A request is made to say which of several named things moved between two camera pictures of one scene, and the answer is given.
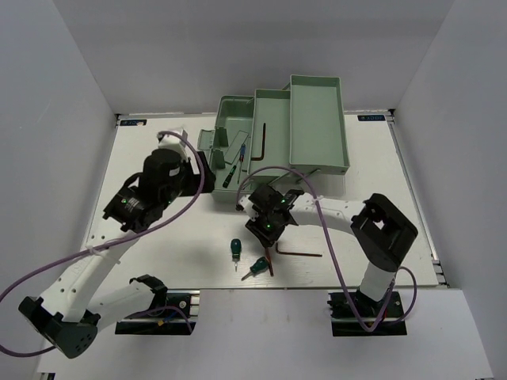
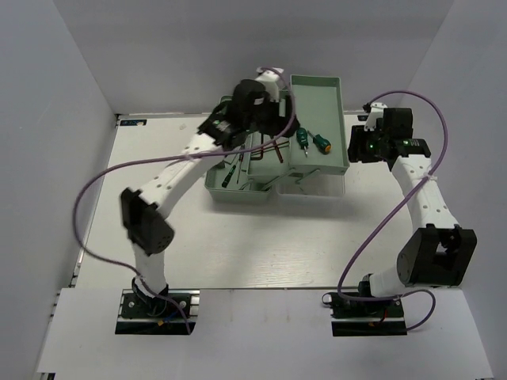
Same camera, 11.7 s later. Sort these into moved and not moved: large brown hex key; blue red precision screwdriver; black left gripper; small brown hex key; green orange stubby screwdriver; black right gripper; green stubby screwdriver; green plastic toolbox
Moved: green orange stubby screwdriver; black left gripper; large brown hex key; black right gripper; small brown hex key; green stubby screwdriver
Not moved: blue red precision screwdriver; green plastic toolbox
